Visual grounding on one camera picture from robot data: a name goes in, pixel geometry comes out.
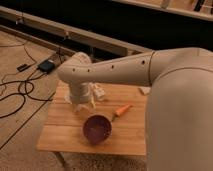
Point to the orange pepper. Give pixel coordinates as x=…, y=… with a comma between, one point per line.
x=120, y=111

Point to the wooden table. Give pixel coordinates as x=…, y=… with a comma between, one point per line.
x=116, y=127

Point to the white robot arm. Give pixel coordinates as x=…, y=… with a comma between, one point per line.
x=179, y=110

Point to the dark purple bowl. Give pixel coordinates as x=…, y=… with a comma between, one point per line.
x=97, y=129

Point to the small black device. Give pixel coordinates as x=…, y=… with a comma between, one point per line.
x=23, y=67

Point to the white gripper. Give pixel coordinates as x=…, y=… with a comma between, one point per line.
x=79, y=95

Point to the black power adapter box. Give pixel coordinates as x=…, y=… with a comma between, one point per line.
x=46, y=66

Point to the red black snack packet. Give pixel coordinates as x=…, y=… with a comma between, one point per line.
x=144, y=90

